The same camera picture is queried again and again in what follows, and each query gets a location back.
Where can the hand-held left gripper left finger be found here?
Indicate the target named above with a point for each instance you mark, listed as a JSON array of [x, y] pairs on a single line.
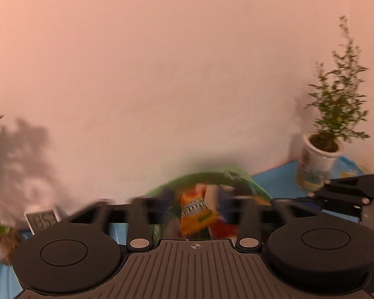
[[140, 221]]

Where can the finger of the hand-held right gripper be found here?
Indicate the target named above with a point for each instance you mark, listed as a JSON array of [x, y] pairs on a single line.
[[346, 193]]

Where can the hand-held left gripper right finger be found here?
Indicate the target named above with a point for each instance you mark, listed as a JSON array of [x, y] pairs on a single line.
[[252, 221]]

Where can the green plastic bowl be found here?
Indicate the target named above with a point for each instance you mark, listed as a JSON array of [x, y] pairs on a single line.
[[237, 177]]

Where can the orange snack packet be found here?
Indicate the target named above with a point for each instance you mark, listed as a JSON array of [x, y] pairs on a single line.
[[194, 211]]

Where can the small plant in clear cup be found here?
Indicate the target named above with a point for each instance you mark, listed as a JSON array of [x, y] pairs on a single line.
[[321, 162]]

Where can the blue printed cloth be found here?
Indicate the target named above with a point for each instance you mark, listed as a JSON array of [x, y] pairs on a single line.
[[277, 180]]

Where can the white digital clock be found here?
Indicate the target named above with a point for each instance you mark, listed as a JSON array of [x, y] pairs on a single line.
[[42, 221]]

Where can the leafy plant in glass vase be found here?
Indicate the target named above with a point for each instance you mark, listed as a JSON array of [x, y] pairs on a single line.
[[0, 236]]

